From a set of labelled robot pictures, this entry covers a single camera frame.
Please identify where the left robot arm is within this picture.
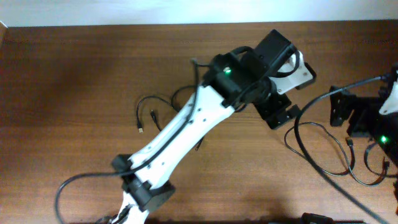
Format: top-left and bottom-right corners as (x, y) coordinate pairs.
(112, 30), (317, 223)

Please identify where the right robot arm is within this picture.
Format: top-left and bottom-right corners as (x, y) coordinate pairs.
(330, 64), (397, 176)

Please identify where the right camera cable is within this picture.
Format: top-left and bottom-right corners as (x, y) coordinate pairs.
(294, 74), (392, 224)

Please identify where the camera cable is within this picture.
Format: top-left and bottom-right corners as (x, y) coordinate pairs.
(294, 74), (392, 224)
(55, 57), (203, 224)

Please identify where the left camera cable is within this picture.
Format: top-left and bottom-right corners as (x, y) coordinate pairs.
(55, 57), (203, 224)

